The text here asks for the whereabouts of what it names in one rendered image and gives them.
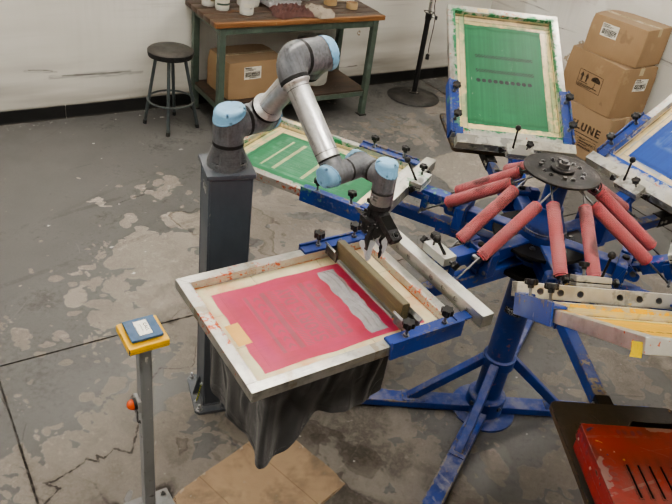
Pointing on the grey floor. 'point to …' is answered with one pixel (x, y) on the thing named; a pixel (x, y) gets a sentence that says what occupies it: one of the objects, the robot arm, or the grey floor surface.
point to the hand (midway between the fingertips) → (374, 257)
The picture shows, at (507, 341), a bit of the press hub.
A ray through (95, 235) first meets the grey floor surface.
